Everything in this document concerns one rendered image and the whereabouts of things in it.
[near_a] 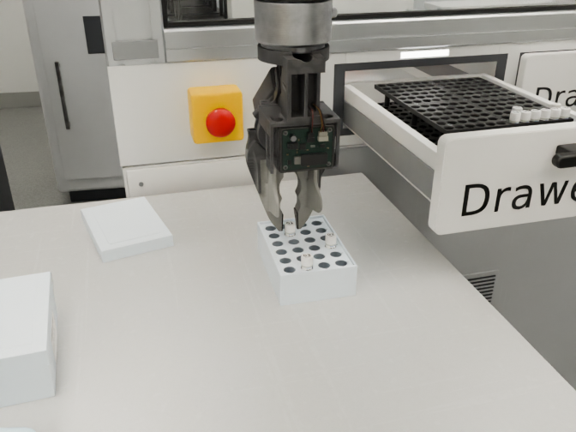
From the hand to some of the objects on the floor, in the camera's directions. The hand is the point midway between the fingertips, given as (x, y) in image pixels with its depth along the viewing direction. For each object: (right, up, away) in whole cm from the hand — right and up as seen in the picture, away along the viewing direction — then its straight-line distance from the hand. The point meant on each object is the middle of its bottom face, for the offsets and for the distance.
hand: (288, 215), depth 70 cm
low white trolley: (-10, -77, +28) cm, 83 cm away
